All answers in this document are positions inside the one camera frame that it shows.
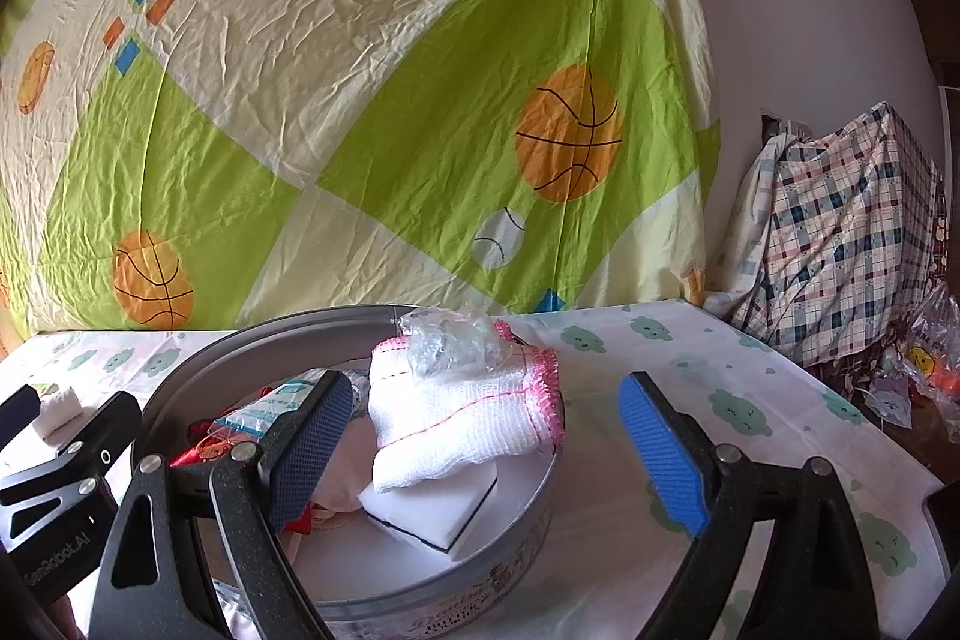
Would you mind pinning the blue white wipes packet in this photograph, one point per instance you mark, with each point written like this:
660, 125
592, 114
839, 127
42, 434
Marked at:
252, 419

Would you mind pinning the colourful plastic bag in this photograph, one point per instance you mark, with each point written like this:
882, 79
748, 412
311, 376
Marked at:
924, 361

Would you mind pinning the red drawstring pouch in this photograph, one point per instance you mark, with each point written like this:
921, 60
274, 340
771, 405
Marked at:
209, 441

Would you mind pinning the pink soft cloth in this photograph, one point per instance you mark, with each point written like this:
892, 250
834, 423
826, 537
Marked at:
346, 475

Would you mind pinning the cloud print table cloth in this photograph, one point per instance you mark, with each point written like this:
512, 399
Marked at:
610, 549

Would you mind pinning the plaid cloth cover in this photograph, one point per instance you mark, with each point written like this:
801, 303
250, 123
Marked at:
832, 240

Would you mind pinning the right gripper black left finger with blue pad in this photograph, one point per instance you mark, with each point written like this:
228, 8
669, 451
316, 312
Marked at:
154, 581

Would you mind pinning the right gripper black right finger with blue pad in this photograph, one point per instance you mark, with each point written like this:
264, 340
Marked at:
787, 531

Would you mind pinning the round metal tin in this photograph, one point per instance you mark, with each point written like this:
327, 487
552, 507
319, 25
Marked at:
364, 581

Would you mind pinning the white sponge block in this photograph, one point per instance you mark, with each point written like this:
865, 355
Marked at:
435, 514

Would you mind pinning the small white cloth roll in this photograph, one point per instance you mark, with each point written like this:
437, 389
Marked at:
59, 406

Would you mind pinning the green cream basketball bedsheet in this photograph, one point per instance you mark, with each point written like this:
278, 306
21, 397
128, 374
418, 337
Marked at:
204, 164

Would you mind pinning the clear crumpled plastic bag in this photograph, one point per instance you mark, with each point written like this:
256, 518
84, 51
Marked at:
442, 341

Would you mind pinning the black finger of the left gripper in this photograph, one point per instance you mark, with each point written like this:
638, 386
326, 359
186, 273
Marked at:
90, 453
18, 411

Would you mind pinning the white pink-edged dishcloth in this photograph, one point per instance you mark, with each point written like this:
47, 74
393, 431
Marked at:
432, 427

